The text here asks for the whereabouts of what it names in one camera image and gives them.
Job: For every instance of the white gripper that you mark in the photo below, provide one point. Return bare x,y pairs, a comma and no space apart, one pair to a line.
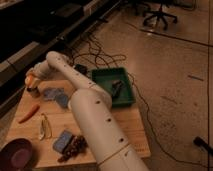
40,72

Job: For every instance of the grey blue cloth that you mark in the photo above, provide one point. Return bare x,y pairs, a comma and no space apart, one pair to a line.
50,93

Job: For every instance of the orange apple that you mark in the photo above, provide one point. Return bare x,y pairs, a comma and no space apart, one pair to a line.
29,81

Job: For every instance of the blue sponge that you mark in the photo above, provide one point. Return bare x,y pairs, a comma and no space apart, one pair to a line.
62,141

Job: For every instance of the black power adapter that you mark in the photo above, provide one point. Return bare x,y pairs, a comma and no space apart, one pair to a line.
81,68

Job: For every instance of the orange carrot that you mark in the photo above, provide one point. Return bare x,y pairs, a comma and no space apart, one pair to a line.
32,111

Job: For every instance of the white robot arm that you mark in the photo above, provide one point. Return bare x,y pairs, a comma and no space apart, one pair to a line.
91,107

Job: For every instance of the green plastic tray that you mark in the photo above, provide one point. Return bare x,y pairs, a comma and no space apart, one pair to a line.
106,76

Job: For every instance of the dark object in tray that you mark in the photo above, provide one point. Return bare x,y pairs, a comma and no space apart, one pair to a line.
116,88

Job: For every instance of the purple bowl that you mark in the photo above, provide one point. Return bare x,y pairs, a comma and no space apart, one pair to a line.
15,155

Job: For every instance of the bunch of dark grapes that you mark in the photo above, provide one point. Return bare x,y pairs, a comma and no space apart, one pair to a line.
77,145

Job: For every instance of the black office chair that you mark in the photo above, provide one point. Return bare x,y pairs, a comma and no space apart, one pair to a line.
160,15

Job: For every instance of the dark round blue object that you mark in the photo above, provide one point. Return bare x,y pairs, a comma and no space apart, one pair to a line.
62,100

